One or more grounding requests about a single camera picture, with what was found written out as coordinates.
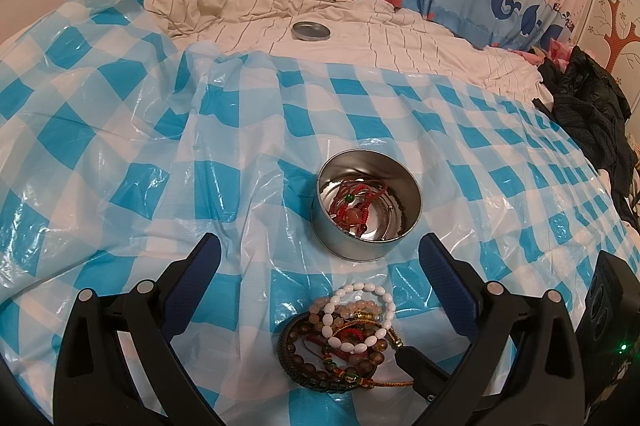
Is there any white quilted blanket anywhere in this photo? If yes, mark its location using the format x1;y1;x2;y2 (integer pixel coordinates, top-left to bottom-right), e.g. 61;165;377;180
220;0;546;100

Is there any pale peach bead bracelet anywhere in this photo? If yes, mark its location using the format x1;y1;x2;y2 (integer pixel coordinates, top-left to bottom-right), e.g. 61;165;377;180
307;296;386;333

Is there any dark clothing pile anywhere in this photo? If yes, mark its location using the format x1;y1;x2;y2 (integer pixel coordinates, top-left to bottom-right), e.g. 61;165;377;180
532;46;640;213

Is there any tree wall decal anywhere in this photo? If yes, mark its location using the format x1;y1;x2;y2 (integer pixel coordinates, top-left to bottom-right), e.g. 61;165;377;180
595;0;640;73

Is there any red gold cord bracelet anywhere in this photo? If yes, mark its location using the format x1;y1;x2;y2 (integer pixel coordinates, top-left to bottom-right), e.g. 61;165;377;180
320;325;416;390

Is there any white bead bracelet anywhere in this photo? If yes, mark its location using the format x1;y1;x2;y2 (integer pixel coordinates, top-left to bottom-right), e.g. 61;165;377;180
320;282;397;355

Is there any round silver tin lid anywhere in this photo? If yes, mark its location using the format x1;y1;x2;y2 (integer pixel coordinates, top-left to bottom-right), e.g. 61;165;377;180
291;21;331;42

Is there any round silver tin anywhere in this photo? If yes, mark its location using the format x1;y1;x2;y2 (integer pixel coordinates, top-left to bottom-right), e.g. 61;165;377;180
311;149;422;261

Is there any pink cloth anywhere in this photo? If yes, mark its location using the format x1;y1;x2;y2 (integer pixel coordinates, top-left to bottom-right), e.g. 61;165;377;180
525;39;575;68

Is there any blue white checked plastic sheet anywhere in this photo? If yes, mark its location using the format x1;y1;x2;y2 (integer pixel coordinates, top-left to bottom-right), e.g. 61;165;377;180
0;0;640;426

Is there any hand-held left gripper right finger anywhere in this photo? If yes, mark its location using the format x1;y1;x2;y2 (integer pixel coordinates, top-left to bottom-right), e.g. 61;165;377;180
419;233;591;426

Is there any brown wooden bead bracelet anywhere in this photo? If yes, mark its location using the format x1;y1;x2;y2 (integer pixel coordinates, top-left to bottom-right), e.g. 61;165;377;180
287;331;390;383

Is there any black braided bracelet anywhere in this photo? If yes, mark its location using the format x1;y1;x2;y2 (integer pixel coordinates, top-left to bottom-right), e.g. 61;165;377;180
277;313;362;395

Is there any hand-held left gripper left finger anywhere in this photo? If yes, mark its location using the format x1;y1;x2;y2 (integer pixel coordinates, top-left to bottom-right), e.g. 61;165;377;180
52;232;226;426

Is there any red cord bracelet orange bead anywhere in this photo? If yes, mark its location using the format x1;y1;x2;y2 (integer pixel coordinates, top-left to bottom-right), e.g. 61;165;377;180
327;179;397;238

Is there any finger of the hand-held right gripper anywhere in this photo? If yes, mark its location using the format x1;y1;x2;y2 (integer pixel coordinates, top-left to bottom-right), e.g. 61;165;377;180
394;345;468;403

